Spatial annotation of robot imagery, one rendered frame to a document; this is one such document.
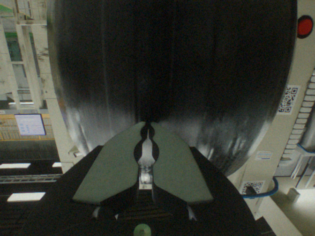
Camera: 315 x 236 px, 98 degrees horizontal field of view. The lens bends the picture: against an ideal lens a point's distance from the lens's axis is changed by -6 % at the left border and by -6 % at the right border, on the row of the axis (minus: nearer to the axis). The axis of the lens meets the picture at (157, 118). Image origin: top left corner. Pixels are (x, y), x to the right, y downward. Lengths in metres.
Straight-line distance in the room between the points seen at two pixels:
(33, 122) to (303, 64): 4.43
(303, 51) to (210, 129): 0.35
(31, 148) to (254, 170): 13.18
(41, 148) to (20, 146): 1.37
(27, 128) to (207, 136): 4.48
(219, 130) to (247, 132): 0.03
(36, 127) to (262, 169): 4.33
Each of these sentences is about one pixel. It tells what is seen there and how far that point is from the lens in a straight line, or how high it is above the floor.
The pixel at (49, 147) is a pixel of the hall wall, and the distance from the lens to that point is 12.65.
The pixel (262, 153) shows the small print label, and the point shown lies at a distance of 0.50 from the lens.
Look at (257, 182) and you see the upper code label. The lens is 0.57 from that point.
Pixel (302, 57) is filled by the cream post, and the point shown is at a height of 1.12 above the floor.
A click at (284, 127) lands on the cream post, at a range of 0.50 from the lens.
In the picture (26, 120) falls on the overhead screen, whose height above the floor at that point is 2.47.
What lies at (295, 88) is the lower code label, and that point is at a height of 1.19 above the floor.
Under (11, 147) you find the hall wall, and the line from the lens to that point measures 14.03.
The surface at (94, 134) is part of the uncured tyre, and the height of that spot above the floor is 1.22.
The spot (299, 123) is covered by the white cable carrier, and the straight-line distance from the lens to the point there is 0.55.
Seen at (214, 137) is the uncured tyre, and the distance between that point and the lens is 0.17.
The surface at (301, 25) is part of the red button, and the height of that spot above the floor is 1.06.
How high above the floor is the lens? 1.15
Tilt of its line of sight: 21 degrees up
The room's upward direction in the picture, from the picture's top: 178 degrees counter-clockwise
